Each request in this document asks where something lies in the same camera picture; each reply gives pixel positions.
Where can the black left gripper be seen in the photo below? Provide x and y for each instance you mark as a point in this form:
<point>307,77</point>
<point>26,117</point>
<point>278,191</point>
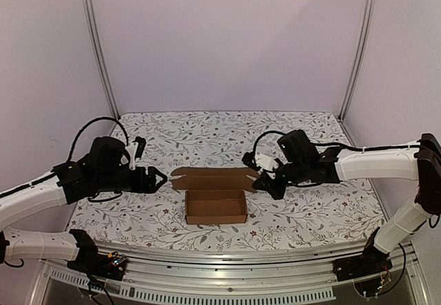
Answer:
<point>143,178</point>

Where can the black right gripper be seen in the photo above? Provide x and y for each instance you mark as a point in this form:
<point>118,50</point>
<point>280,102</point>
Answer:
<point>273,182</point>

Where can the brown cardboard box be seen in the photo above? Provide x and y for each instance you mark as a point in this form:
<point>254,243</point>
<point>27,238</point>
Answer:
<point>214,195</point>

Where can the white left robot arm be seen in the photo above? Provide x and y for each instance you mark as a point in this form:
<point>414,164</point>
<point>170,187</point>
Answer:
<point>65,184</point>

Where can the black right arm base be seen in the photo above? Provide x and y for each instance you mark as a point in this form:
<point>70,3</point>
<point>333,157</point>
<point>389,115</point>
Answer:
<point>369,262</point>

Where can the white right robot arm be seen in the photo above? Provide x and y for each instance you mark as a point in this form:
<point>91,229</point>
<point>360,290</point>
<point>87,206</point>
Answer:
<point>417,162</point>

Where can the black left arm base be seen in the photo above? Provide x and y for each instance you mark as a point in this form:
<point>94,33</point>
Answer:
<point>96,262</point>

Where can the floral patterned table mat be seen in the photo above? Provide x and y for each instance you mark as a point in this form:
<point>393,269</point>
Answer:
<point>318,216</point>

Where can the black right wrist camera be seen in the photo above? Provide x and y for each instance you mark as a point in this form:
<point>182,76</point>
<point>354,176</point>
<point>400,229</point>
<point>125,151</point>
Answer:
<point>295,145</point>

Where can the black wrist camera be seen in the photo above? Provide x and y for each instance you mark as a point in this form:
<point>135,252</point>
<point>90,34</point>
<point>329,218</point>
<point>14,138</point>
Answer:
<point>295,145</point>
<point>108,153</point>

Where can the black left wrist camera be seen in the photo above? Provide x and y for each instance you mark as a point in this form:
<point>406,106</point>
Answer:
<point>108,153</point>

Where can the aluminium front table rail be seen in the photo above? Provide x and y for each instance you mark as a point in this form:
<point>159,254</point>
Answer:
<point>295,276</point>

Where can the left aluminium frame post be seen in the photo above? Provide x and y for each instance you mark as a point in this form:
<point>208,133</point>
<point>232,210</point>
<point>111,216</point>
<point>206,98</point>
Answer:
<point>98,53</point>

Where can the aluminium frame post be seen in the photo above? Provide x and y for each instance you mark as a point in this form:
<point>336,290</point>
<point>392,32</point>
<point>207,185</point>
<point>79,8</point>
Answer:
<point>354,74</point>
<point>98,53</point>

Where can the right aluminium frame post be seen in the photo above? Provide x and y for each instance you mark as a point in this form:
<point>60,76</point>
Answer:
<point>354,74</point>

